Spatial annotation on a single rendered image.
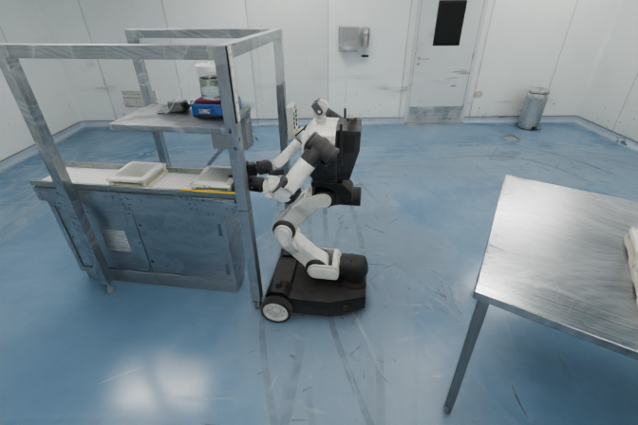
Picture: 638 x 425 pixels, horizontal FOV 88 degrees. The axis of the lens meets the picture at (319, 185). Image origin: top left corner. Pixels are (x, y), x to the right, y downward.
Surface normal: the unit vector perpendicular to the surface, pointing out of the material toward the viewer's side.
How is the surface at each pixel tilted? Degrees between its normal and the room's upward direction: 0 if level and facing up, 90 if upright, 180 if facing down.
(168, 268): 90
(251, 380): 0
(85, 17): 90
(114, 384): 0
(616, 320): 0
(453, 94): 90
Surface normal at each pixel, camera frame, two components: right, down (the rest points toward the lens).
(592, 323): -0.01, -0.87
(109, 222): -0.14, 0.49
